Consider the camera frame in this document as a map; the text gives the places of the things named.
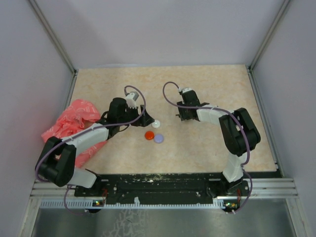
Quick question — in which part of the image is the white charging case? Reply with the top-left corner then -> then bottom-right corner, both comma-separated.
151,120 -> 161,128

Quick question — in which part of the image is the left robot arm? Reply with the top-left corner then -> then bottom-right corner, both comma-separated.
35,97 -> 155,196

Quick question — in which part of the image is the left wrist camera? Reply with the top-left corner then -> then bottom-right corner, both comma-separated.
125,91 -> 139,109

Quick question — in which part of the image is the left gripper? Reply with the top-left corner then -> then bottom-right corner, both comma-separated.
118,103 -> 154,127

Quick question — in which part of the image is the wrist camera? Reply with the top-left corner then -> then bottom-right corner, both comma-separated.
178,87 -> 192,95
125,91 -> 139,109

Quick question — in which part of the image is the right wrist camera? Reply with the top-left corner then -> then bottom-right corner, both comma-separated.
178,87 -> 192,95

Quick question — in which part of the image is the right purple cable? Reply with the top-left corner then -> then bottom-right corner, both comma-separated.
162,81 -> 253,214

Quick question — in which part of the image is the grey cable duct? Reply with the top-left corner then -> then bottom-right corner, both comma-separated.
39,196 -> 237,210

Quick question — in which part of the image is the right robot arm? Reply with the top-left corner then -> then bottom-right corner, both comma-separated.
177,87 -> 261,196

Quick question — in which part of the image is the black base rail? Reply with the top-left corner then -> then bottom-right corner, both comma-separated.
75,173 -> 250,205

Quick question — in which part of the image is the purple charging case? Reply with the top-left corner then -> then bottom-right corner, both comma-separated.
154,134 -> 164,144

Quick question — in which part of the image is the orange charging case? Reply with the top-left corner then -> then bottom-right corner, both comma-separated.
144,131 -> 155,140

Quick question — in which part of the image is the pink plastic bag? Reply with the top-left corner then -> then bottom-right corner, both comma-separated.
41,99 -> 110,168

